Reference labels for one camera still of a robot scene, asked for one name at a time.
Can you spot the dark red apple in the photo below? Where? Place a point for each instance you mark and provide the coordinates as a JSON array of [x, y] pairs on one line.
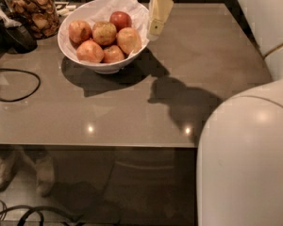
[[120, 19]]

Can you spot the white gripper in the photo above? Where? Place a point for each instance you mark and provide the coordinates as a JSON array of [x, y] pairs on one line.
[[159, 10]]

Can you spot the glass jar of dried chips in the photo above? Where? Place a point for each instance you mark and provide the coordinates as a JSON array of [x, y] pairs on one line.
[[40, 16]]

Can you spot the white paper liner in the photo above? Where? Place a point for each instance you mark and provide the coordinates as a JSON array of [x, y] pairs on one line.
[[119, 25]]

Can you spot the right white shoe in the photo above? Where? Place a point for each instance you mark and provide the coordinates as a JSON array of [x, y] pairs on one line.
[[45, 174]]

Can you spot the orange apple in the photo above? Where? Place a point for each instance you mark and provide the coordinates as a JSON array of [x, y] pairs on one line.
[[129, 40], [79, 31], [90, 51]]

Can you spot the small white items behind bowl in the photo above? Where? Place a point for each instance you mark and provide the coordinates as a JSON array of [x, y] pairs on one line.
[[64, 8]]

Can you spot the left white shoe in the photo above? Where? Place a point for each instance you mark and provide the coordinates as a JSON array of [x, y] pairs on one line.
[[6, 170]]

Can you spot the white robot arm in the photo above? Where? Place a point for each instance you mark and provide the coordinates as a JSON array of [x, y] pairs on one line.
[[239, 164]]

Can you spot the centre yellowish apple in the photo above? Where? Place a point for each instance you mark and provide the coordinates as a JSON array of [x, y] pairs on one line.
[[104, 33]]

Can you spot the front centre small apple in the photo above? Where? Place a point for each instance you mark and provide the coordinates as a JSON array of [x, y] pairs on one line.
[[113, 54]]

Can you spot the white shoe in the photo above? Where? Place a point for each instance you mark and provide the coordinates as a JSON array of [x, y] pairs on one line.
[[6, 170], [45, 174]]

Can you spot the white ceramic bowl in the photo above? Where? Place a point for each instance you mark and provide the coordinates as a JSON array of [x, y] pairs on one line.
[[85, 10]]

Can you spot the black appliance with spoon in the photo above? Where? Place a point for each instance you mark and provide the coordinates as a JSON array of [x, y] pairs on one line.
[[14, 36]]

